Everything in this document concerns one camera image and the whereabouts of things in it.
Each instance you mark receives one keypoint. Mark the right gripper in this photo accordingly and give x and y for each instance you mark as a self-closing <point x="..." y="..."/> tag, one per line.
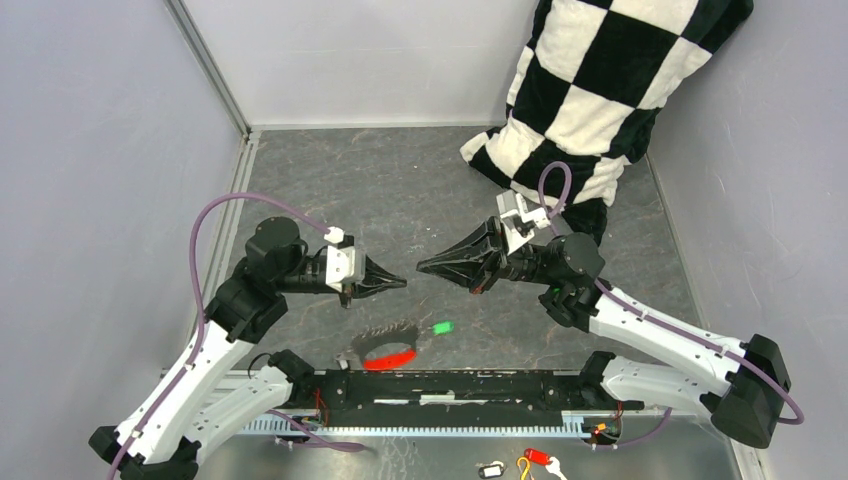
<point x="477" y="262"/>

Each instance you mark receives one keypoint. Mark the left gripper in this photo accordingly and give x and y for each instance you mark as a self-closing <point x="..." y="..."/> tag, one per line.
<point x="372" y="275"/>

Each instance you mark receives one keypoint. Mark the red key tag with keyring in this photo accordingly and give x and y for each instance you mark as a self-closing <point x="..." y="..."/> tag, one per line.
<point x="388" y="347"/>

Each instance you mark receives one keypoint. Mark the green key tag with key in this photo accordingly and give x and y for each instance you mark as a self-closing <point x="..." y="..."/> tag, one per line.
<point x="442" y="328"/>

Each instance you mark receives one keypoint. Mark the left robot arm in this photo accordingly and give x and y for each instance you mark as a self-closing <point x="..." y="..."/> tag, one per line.
<point x="176" y="429"/>

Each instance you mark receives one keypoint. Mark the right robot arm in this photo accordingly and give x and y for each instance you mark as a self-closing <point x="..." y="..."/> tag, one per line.
<point x="741" y="387"/>

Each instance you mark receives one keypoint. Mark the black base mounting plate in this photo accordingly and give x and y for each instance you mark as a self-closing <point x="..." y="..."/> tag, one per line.
<point x="432" y="415"/>

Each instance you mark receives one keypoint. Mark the black white checkered blanket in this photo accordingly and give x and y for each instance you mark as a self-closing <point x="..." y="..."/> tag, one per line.
<point x="588" y="87"/>

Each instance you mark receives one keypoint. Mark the red key tag bottom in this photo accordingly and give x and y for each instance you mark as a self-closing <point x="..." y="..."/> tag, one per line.
<point x="537" y="457"/>

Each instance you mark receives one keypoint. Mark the yellow carabiner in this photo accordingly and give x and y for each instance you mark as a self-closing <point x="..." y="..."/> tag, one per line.
<point x="524" y="466"/>

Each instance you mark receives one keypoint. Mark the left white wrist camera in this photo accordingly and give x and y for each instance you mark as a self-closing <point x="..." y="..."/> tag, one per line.
<point x="345" y="263"/>

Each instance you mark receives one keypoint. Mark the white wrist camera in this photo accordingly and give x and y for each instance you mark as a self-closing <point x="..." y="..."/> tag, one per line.
<point x="345" y="263"/>
<point x="519" y="224"/>

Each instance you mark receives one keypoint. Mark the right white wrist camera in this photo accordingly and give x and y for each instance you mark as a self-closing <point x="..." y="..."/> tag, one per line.
<point x="519" y="224"/>

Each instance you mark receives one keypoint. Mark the white slotted cable duct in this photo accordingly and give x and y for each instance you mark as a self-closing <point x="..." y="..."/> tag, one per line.
<point x="570" y="427"/>

